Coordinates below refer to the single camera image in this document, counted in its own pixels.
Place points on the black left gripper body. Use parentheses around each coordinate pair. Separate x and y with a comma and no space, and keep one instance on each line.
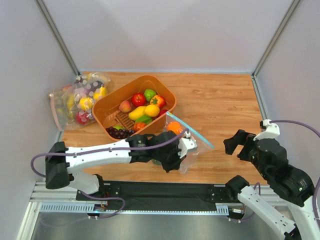
(172,160)

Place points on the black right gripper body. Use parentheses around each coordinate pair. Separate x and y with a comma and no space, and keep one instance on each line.
(246,144)

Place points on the blue zip top bag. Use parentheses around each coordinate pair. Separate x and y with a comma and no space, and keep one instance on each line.
(203,145)

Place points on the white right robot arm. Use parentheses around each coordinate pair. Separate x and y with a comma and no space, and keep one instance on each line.
(290,183)

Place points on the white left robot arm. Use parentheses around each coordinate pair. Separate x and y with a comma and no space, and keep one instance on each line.
(64,165)

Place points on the fake orange in bag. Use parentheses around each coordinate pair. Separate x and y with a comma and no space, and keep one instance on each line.
(175,127)

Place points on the green fake mango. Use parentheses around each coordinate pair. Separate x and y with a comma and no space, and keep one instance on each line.
(144,119)

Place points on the red fake fruit in basket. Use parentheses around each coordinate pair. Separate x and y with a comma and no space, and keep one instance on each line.
(163,111)

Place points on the small orange fake fruit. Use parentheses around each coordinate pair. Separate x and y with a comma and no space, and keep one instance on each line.
(138,126)

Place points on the yellow fake lemon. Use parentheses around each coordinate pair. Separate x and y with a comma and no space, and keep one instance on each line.
(152,110)

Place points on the yellow fake mango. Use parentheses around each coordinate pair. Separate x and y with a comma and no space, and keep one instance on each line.
(136,113)

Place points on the orange fake tomato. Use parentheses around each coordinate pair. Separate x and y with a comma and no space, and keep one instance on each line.
(158,101)

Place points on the purple fake grapes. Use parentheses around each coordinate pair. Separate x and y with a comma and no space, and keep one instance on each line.
(119,134)

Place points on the brown fake waffle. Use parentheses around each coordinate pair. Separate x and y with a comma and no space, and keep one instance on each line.
(124,120)

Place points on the small green fake fruit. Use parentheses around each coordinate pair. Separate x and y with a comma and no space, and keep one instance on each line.
(118,127)

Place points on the red fake apple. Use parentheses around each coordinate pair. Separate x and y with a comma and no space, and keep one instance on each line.
(138,100)

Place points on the green fake pepper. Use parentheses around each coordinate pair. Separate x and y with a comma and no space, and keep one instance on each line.
(149,94)

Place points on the pink fake peach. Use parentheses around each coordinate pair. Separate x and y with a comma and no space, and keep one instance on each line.
(125,106)

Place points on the polka dot plastic bag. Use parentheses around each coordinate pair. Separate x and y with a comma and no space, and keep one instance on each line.
(89,88)

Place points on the pink zip top bag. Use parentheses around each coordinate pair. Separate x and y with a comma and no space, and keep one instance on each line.
(71,107)

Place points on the black base mat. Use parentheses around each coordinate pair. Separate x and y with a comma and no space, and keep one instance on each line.
(175,196)

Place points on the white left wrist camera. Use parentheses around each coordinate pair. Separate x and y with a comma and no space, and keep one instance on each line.
(187,144)

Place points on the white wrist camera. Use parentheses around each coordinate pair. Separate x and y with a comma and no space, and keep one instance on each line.
(187,144)
(269,130)

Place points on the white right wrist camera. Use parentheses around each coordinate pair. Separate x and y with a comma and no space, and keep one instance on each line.
(269,130)

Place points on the grey slotted cable duct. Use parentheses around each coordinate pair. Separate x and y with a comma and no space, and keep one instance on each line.
(94,208)

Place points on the right aluminium frame post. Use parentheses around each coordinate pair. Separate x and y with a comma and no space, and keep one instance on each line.
(276,36)

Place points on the aluminium frame post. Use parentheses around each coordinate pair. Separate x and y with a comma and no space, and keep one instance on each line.
(276,36)
(56,34)

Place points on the left aluminium frame post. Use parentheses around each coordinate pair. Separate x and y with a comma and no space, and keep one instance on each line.
(56,34)

